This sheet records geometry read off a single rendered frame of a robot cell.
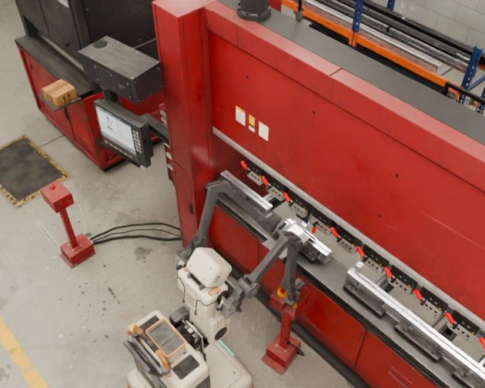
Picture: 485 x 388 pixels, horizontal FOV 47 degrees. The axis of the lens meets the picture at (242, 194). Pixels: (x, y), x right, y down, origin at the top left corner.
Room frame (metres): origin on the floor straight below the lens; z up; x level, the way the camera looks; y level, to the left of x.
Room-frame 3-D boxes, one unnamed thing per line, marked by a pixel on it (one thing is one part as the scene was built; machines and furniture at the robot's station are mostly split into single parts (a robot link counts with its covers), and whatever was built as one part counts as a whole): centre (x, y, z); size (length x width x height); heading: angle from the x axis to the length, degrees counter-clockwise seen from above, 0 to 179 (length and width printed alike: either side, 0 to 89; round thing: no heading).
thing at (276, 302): (2.02, -0.31, 0.75); 0.20 x 0.16 x 0.18; 52
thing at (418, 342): (1.62, -1.04, 0.89); 0.30 x 0.05 x 0.03; 43
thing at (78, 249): (2.95, 1.44, 0.41); 0.25 x 0.20 x 0.83; 133
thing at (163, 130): (3.17, 0.69, 1.18); 0.40 x 0.24 x 0.07; 43
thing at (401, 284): (1.83, -0.92, 1.26); 0.15 x 0.09 x 0.17; 43
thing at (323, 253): (2.36, -0.43, 0.92); 0.39 x 0.06 x 0.10; 43
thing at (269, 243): (2.30, -0.29, 1.00); 0.26 x 0.18 x 0.01; 133
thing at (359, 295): (1.92, -0.77, 0.89); 0.30 x 0.05 x 0.03; 43
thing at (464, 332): (1.54, -1.19, 1.26); 0.15 x 0.09 x 0.17; 43
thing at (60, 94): (3.89, 1.58, 1.04); 0.30 x 0.26 x 0.12; 42
